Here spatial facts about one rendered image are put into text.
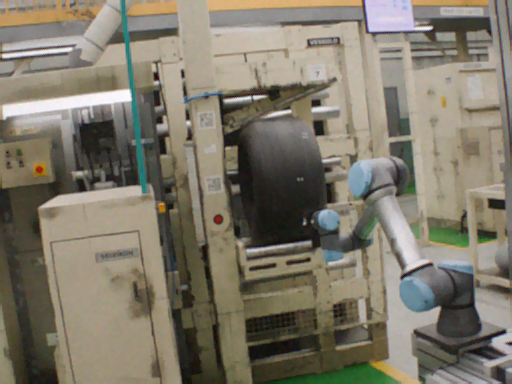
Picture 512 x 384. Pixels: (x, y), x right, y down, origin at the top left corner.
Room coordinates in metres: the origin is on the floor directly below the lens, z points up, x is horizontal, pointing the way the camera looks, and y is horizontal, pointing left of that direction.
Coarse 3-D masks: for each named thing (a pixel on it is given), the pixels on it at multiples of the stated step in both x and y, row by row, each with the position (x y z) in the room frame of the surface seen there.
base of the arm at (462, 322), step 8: (472, 304) 1.88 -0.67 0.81; (440, 312) 1.93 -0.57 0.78; (448, 312) 1.89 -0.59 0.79; (456, 312) 1.87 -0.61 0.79; (464, 312) 1.87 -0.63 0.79; (472, 312) 1.88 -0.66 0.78; (440, 320) 1.91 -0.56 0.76; (448, 320) 1.88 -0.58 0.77; (456, 320) 1.87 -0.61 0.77; (464, 320) 1.86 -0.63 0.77; (472, 320) 1.86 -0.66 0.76; (480, 320) 1.90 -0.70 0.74; (440, 328) 1.90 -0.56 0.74; (448, 328) 1.88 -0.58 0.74; (456, 328) 1.87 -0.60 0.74; (464, 328) 1.85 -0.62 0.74; (472, 328) 1.86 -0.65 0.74; (480, 328) 1.88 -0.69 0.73; (456, 336) 1.86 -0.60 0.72
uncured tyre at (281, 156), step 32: (256, 128) 2.79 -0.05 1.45; (288, 128) 2.78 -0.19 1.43; (256, 160) 2.69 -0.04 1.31; (288, 160) 2.67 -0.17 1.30; (320, 160) 2.72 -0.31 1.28; (256, 192) 2.69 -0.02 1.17; (288, 192) 2.65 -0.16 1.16; (320, 192) 2.68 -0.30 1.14; (256, 224) 2.77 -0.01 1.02; (288, 224) 2.70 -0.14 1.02
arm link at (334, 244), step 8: (336, 232) 2.30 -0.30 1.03; (320, 240) 2.32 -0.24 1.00; (328, 240) 2.29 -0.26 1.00; (336, 240) 2.29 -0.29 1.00; (344, 240) 2.31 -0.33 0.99; (328, 248) 2.29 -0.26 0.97; (336, 248) 2.29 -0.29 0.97; (344, 248) 2.31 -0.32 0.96; (352, 248) 2.33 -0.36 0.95; (328, 256) 2.29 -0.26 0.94; (336, 256) 2.28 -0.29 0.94
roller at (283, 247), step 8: (296, 240) 2.81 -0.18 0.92; (304, 240) 2.81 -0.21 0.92; (248, 248) 2.77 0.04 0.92; (256, 248) 2.77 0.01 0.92; (264, 248) 2.77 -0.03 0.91; (272, 248) 2.77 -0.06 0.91; (280, 248) 2.78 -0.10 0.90; (288, 248) 2.78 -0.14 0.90; (296, 248) 2.79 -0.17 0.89; (304, 248) 2.80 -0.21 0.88; (248, 256) 2.76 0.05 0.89
